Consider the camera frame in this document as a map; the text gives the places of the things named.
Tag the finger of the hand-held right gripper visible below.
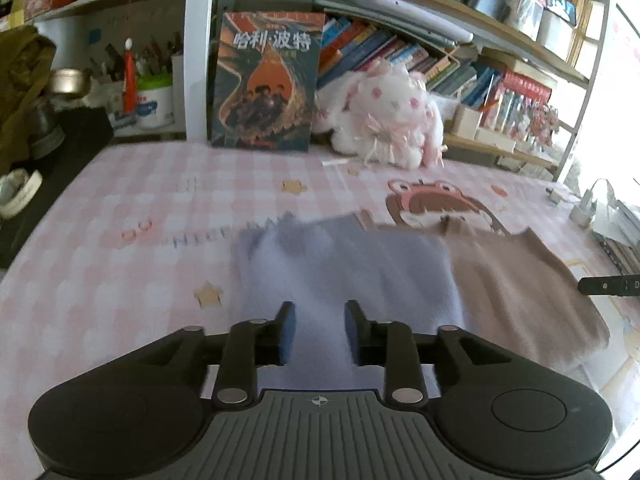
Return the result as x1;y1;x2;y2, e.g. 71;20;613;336
577;274;640;297

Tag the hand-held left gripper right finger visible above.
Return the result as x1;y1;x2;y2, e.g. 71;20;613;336
345;300;516;406

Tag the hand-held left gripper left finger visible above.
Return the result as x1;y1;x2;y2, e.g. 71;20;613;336
132;301;296;406

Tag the pink and purple sweater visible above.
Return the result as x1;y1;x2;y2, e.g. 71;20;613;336
232;212;611;391

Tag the stack of books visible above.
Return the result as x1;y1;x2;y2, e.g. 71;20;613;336
592;200;640;266

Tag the white paper sheet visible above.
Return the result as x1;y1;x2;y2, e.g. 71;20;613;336
595;205;640;246

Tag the white power adapter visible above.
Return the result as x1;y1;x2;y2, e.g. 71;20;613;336
570;190;598;228

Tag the pink printed desk mat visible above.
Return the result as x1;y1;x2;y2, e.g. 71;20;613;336
0;141;640;461

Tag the white tray box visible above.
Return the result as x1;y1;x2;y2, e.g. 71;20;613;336
475;127;516;153

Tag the red boxed book set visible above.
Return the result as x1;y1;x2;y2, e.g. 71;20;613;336
492;72;553;106

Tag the white pen holder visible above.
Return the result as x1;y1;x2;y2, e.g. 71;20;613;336
452;105;483;140

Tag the white pink plush bunny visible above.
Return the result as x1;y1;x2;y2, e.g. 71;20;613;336
315;60;448;170

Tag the dark illustrated book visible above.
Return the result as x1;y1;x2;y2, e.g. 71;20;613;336
210;11;326;153

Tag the white plastic tub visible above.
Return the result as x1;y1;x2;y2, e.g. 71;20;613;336
135;72;176;131

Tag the row of colourful books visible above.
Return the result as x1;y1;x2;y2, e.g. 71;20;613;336
317;15;501;98

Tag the white wooden shelf unit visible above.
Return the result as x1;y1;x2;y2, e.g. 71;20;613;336
35;0;613;186

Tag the white shoe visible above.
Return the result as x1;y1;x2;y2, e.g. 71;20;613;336
0;169;43;220

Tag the grey shoe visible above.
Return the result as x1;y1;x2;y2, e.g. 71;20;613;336
25;105;66;161

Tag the metal bowl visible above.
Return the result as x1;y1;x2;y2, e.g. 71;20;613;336
50;67;92;97

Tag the brown jacket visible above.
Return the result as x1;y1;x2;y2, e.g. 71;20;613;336
0;24;57;173

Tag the white cable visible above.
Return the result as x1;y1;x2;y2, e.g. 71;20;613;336
582;177;620;211

